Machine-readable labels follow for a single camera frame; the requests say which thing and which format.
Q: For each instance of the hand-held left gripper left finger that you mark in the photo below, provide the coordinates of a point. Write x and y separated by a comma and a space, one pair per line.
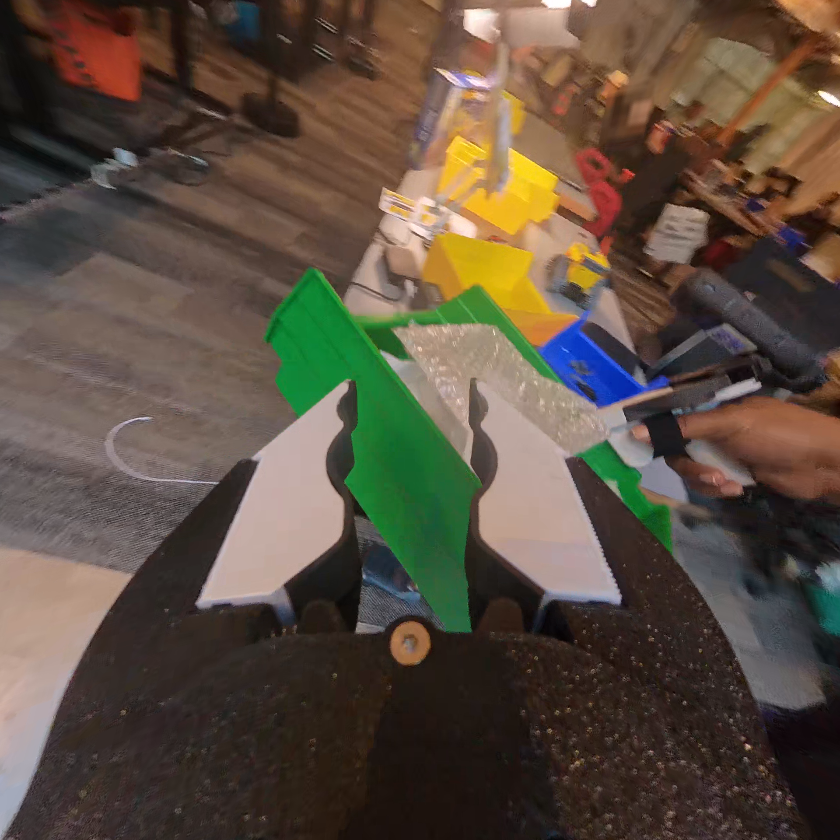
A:
282, 525

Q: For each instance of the clear bubble wrap bag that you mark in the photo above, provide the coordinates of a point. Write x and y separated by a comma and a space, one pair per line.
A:
472, 354

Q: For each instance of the yellow black sticker sheet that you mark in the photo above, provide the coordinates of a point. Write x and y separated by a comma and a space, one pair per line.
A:
400, 207

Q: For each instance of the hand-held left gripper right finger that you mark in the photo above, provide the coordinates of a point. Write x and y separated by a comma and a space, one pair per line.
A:
538, 525

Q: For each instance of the blue plastic storage bin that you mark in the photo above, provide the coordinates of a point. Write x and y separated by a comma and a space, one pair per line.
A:
571, 367

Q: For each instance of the yellow building-block toy vehicle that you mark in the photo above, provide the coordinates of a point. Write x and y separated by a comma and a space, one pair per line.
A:
584, 269

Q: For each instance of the blue toy kit box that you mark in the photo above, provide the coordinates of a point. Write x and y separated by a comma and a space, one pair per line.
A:
439, 118

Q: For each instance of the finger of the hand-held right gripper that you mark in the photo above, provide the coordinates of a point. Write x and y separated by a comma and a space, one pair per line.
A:
630, 449
682, 397

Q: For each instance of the person's right hand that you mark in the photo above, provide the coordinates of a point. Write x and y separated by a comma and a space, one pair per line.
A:
774, 446

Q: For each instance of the green plastic storage bin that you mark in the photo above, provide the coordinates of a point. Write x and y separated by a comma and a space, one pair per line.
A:
394, 459

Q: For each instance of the orange soft bag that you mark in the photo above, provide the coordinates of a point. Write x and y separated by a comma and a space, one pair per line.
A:
98, 52

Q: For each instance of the red plastic container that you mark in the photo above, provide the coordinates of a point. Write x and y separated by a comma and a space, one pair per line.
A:
604, 197

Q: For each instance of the yellow plastic storage bin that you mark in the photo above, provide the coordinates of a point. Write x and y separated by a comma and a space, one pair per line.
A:
518, 197
479, 269

